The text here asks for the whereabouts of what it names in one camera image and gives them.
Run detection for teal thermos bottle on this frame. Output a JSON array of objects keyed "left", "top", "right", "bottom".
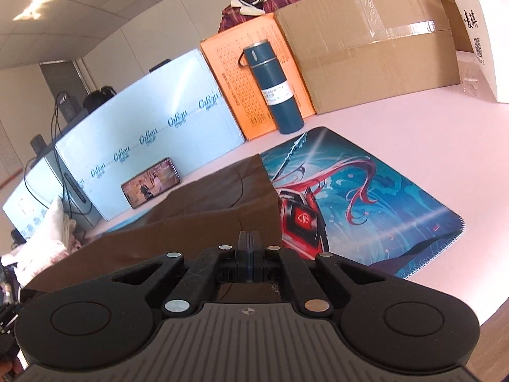
[{"left": 238, "top": 40, "right": 305, "bottom": 135}]

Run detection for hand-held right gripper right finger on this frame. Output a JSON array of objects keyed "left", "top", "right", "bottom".
[{"left": 250, "top": 231, "right": 392, "bottom": 316}]

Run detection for orange cardboard box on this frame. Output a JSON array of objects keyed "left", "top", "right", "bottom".
[{"left": 199, "top": 13, "right": 316, "bottom": 141}]

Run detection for printed mouse mat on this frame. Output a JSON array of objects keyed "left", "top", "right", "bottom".
[{"left": 260, "top": 126, "right": 466, "bottom": 279}]

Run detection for black office chair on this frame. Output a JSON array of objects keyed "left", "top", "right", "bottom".
[{"left": 81, "top": 86, "right": 117, "bottom": 113}]

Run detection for white cloth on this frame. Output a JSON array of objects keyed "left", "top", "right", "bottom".
[{"left": 1, "top": 197, "right": 82, "bottom": 276}]

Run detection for black cable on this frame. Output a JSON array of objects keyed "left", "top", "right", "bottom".
[{"left": 24, "top": 91, "right": 86, "bottom": 223}]

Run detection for white paper bag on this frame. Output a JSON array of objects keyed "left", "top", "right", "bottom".
[{"left": 445, "top": 0, "right": 509, "bottom": 104}]

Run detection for smartphone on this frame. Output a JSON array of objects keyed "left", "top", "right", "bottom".
[{"left": 121, "top": 158, "right": 181, "bottom": 209}]

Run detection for large brown cardboard box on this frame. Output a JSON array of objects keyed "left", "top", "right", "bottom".
[{"left": 274, "top": 0, "right": 464, "bottom": 115}]

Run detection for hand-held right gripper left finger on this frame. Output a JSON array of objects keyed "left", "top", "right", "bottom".
[{"left": 112, "top": 231, "right": 252, "bottom": 316}]

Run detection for light blue printed box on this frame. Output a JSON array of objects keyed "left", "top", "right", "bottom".
[{"left": 54, "top": 49, "right": 246, "bottom": 221}]

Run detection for brown garment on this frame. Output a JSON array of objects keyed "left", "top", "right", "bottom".
[{"left": 24, "top": 154, "right": 284, "bottom": 302}]

